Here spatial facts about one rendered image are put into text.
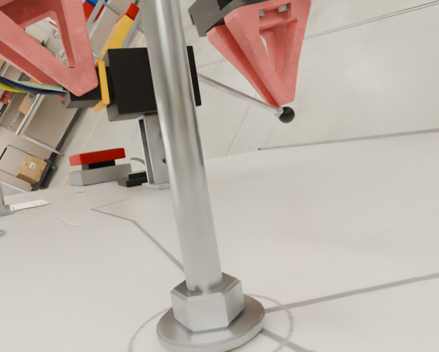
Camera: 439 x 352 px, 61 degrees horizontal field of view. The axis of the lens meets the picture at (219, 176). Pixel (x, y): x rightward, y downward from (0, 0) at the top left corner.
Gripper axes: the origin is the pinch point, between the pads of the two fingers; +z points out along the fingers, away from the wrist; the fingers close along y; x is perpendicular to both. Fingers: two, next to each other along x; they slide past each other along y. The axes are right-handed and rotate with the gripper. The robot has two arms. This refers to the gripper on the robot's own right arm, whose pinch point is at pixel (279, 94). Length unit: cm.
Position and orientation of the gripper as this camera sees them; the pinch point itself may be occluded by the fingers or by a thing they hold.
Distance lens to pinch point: 31.5
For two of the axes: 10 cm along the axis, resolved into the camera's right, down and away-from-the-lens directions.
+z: 3.1, 9.3, 1.7
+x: 8.5, -3.5, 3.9
